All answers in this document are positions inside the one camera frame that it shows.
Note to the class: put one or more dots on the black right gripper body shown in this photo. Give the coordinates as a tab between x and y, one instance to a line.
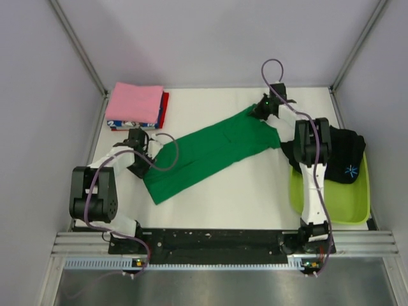
262	108

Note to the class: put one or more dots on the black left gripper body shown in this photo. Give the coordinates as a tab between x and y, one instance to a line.
141	167

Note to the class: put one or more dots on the aluminium frame rail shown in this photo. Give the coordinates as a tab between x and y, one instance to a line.
347	243

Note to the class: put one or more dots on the lime green plastic basket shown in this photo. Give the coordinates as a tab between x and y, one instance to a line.
347	204

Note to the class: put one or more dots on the folded blue printed t shirt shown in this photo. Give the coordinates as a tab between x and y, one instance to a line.
134	124

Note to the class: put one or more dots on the green t shirt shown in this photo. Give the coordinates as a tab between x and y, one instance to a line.
196	156

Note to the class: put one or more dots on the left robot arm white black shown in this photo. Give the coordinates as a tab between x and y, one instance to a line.
93	195

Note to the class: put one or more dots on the black t shirt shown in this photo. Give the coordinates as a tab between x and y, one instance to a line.
344	160

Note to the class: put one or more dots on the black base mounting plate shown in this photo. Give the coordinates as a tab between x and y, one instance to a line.
224	247

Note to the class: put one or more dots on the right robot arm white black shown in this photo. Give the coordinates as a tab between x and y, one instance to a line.
311	150

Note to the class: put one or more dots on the folded pink t shirt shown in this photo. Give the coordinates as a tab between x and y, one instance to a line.
134	103

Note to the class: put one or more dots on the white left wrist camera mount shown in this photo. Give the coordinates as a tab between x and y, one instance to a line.
154	146

